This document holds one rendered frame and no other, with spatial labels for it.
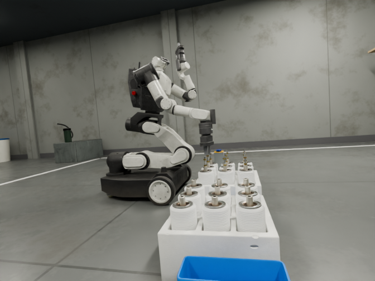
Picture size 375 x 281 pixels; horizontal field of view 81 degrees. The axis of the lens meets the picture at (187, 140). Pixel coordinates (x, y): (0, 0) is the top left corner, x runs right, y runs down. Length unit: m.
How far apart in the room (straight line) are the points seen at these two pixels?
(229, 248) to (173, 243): 0.18
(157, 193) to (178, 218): 0.78
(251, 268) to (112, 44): 5.23
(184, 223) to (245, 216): 0.21
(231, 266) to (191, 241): 0.14
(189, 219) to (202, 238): 0.08
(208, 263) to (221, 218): 0.14
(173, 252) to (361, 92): 4.56
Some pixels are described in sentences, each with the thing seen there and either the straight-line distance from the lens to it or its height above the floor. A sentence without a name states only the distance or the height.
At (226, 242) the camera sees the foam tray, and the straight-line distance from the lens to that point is 0.78.
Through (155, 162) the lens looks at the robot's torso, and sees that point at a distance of 1.77.
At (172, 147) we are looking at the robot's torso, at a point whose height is 0.38.
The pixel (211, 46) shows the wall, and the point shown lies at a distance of 4.77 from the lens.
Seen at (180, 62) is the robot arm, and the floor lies 1.11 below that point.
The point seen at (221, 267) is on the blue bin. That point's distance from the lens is 0.79.
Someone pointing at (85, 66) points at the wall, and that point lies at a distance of 5.83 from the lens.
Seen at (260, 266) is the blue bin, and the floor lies 0.10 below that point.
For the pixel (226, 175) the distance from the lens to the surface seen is 1.29.
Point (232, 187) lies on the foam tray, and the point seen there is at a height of 0.17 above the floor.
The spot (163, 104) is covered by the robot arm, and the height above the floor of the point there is 0.68.
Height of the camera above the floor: 0.54
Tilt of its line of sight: 4 degrees down
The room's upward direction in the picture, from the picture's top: 4 degrees counter-clockwise
